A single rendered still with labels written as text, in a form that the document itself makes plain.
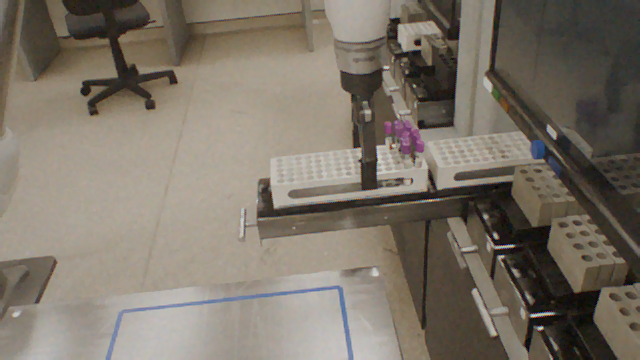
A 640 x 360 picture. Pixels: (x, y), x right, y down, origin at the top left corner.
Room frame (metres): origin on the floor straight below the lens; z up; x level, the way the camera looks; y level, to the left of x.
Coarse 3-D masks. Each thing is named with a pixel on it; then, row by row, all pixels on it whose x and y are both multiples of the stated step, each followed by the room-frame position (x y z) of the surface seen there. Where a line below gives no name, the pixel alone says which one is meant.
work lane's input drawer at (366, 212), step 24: (264, 192) 0.91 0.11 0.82; (432, 192) 0.86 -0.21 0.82; (456, 192) 0.86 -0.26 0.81; (480, 192) 0.86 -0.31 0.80; (240, 216) 0.92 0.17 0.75; (264, 216) 0.85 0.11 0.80; (288, 216) 0.84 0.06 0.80; (312, 216) 0.84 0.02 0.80; (336, 216) 0.84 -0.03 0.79; (360, 216) 0.84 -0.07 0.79; (384, 216) 0.85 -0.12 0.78; (408, 216) 0.85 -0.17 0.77; (432, 216) 0.85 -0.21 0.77; (456, 216) 0.85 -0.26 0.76; (240, 240) 0.85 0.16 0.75
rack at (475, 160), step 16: (432, 144) 0.95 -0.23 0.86; (448, 144) 0.95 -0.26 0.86; (464, 144) 0.95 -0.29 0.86; (480, 144) 0.94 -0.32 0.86; (496, 144) 0.94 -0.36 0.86; (512, 144) 0.93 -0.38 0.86; (528, 144) 0.93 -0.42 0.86; (432, 160) 0.91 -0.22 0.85; (448, 160) 0.89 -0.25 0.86; (464, 160) 0.89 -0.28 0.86; (480, 160) 0.88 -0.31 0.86; (496, 160) 0.88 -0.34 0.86; (512, 160) 0.87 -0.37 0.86; (528, 160) 0.87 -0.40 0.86; (432, 176) 0.91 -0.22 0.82; (448, 176) 0.87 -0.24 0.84; (464, 176) 0.91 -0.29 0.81; (480, 176) 0.91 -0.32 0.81; (496, 176) 0.87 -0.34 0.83; (512, 176) 0.87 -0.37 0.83
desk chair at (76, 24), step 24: (72, 0) 3.06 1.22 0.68; (96, 0) 3.10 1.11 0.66; (120, 0) 3.15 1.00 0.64; (72, 24) 3.16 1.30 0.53; (96, 24) 3.12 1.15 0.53; (120, 24) 3.14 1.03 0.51; (144, 24) 3.21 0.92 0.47; (120, 48) 3.33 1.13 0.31; (120, 72) 3.29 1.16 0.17; (168, 72) 3.41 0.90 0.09; (96, 96) 3.11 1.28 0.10; (144, 96) 3.10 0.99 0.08
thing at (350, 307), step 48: (192, 288) 0.65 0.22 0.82; (240, 288) 0.65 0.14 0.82; (288, 288) 0.64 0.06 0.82; (336, 288) 0.63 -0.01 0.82; (384, 288) 0.62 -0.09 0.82; (0, 336) 0.59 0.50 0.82; (48, 336) 0.58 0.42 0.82; (96, 336) 0.57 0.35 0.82; (144, 336) 0.56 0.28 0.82; (192, 336) 0.56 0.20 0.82; (240, 336) 0.55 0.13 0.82; (288, 336) 0.54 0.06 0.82; (336, 336) 0.53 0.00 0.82; (384, 336) 0.52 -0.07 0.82
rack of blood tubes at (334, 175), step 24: (288, 168) 0.92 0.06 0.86; (312, 168) 0.91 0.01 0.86; (336, 168) 0.90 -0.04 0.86; (360, 168) 0.90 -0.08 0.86; (384, 168) 0.88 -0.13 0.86; (288, 192) 0.86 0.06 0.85; (312, 192) 0.91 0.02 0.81; (336, 192) 0.90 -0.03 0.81; (360, 192) 0.86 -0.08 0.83; (384, 192) 0.86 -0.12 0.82
